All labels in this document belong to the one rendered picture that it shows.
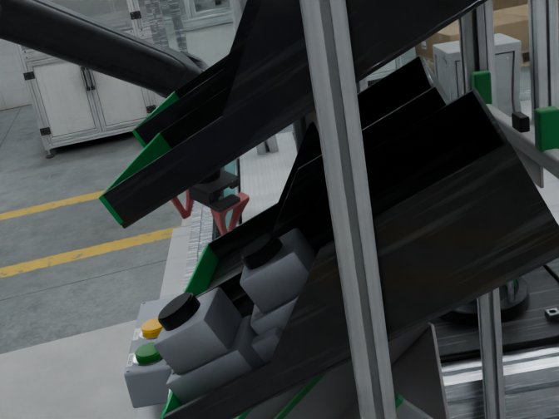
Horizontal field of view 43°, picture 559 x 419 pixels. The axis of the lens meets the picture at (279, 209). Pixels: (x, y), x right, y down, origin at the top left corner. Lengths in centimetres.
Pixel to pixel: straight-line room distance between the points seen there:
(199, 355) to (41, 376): 84
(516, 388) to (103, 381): 65
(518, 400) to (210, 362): 53
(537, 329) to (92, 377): 71
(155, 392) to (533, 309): 53
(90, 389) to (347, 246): 89
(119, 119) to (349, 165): 595
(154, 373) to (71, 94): 532
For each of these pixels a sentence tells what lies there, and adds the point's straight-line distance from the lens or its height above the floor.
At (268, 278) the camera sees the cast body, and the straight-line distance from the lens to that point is 48.
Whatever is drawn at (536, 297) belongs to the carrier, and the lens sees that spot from 106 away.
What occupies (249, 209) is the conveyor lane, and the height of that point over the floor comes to 92.
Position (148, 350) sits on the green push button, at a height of 97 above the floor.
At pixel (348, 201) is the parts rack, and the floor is 136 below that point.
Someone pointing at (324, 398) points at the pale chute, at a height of 112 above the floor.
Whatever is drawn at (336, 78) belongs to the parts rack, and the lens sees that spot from 36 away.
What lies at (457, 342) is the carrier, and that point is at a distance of 96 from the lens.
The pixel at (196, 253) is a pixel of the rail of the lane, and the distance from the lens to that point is 134.
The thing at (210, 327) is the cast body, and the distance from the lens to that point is 48.
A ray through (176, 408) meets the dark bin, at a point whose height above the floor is 121.
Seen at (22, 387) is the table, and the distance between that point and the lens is 130.
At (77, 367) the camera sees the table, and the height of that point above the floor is 86.
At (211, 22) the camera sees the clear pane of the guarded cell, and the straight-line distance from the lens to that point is 222.
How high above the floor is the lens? 150
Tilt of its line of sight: 21 degrees down
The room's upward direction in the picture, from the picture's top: 10 degrees counter-clockwise
